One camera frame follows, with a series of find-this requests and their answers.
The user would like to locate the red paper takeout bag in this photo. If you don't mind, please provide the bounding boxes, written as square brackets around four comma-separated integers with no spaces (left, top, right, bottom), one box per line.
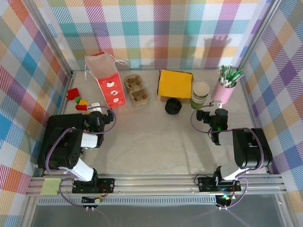
[84,52,129,109]

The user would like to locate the pink cylindrical straw holder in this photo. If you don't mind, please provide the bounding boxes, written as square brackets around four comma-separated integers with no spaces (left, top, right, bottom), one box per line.
[211,77,237,105]

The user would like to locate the large red block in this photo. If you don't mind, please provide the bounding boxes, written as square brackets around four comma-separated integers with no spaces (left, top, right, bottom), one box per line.
[67,87,79,100]

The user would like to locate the yellow-topped cardboard box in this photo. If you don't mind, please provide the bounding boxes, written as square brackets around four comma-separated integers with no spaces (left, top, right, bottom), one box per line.
[156,69,194,105]

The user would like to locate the small connector board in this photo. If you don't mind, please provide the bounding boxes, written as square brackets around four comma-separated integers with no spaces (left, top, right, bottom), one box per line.
[216,193,235,207]
[81,195,105,204]

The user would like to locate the green sticky note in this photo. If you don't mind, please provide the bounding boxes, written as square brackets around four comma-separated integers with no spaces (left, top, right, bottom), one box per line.
[40,178,61,196]

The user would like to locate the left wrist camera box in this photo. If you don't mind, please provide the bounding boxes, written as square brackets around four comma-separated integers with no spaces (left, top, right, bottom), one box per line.
[90,102,104,112]

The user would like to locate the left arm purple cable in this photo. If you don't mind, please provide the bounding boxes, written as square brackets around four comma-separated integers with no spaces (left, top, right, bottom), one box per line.
[45,106,117,210]

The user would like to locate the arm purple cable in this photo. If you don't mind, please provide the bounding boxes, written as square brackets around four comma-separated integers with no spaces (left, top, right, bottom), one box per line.
[45,106,117,210]
[190,104,264,210]

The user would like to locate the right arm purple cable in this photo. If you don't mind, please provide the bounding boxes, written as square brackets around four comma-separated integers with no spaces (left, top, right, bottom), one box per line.
[190,104,264,210]

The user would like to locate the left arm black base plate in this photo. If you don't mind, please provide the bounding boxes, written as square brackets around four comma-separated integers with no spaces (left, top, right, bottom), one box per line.
[71,177,116,194]

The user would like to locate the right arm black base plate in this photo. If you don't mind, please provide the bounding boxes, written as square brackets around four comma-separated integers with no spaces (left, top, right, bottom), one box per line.
[197,176,242,192]

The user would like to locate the aluminium mounting rail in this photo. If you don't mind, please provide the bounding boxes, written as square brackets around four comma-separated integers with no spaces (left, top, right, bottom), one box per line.
[25,174,287,197]

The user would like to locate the aluminium frame post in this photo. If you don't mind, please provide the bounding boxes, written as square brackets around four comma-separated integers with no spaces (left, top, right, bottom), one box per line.
[238,0,283,70]
[22,0,73,76]

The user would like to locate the perforated metal cable duct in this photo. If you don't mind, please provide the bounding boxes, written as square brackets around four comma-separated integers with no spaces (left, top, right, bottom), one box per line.
[37,197,237,206]

